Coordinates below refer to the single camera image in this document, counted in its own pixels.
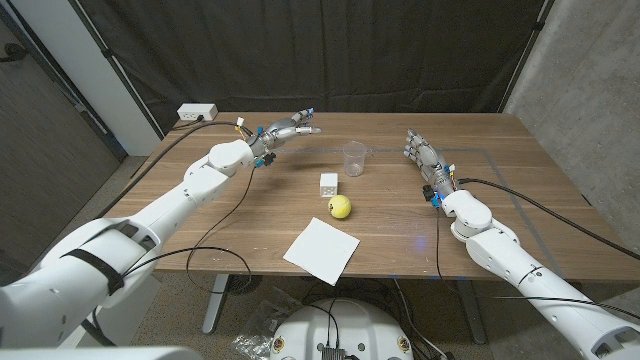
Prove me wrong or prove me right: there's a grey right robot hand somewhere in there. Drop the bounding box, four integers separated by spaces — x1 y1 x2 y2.
403 128 459 199

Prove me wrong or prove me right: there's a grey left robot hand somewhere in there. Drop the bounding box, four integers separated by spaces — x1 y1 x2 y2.
247 107 323 161

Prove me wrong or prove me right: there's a clear plastic measuring cup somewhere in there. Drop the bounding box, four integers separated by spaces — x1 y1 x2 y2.
342 140 368 178

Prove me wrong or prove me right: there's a white tissue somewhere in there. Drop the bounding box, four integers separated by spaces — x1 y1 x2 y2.
282 216 361 287

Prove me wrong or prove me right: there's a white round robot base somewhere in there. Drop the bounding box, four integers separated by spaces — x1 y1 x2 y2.
269 298 415 360

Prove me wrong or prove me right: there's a white cube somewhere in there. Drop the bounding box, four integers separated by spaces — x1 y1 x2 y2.
319 172 339 198

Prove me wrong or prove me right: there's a yellow tennis ball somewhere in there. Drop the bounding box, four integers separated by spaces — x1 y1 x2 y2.
327 194 352 220

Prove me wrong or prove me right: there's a grey tape line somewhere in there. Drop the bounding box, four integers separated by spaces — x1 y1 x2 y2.
272 146 566 280

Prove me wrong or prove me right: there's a white power strip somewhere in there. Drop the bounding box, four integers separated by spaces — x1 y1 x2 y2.
176 102 219 122

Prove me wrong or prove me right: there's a black backdrop curtain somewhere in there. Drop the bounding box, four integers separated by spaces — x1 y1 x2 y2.
74 0 556 134

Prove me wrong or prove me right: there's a black backdrop stand pole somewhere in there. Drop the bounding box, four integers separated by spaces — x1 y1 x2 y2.
497 0 556 114
69 0 166 140

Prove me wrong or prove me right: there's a black round floor grille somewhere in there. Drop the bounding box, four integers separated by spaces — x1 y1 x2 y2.
227 274 264 296

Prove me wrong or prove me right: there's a grey table leg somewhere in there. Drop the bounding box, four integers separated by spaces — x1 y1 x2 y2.
455 279 489 345

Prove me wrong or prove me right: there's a white table leg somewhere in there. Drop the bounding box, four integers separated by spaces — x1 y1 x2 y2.
202 273 231 335

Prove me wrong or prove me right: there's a crumpled clear plastic bag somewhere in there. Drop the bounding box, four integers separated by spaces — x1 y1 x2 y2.
232 287 301 360

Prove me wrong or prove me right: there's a white floor box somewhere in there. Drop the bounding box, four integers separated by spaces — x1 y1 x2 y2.
74 273 162 347

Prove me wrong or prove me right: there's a white robot torso edge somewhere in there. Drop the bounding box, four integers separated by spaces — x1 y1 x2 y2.
0 346 204 360

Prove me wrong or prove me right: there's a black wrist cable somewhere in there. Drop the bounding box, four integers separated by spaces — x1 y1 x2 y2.
129 118 251 180

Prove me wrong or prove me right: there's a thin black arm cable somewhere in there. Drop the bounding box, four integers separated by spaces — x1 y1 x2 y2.
434 205 640 322

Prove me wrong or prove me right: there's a black looping arm cable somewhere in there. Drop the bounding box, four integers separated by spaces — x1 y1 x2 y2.
185 164 257 294

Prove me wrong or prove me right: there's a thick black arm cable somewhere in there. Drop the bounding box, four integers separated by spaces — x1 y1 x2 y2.
457 177 640 261

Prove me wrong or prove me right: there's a black door handle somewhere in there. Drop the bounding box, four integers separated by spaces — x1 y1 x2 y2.
0 43 30 64

